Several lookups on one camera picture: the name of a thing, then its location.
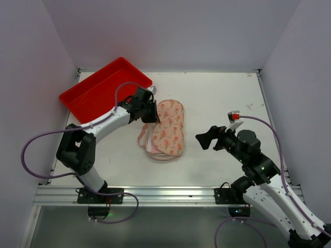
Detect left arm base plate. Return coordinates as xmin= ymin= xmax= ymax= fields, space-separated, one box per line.
xmin=76 ymin=188 xmax=124 ymax=220

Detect floral pink laundry bag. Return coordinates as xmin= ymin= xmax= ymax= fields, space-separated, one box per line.
xmin=137 ymin=99 xmax=185 ymax=161

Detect aluminium front rail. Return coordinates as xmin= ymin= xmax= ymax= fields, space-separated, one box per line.
xmin=33 ymin=185 xmax=236 ymax=207

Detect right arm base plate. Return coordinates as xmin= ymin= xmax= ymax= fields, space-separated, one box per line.
xmin=214 ymin=182 xmax=251 ymax=217

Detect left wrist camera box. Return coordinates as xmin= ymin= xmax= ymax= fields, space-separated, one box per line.
xmin=147 ymin=86 xmax=157 ymax=95

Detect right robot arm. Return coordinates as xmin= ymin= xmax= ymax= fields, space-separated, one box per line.
xmin=195 ymin=126 xmax=330 ymax=247

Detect red plastic tray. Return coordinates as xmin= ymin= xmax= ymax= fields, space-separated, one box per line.
xmin=59 ymin=57 xmax=152 ymax=123

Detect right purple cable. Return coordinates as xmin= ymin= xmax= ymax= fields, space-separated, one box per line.
xmin=214 ymin=115 xmax=331 ymax=248

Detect pink bra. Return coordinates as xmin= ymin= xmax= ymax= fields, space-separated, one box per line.
xmin=145 ymin=124 xmax=161 ymax=155

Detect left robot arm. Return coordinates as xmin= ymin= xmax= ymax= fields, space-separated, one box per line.
xmin=56 ymin=86 xmax=160 ymax=195

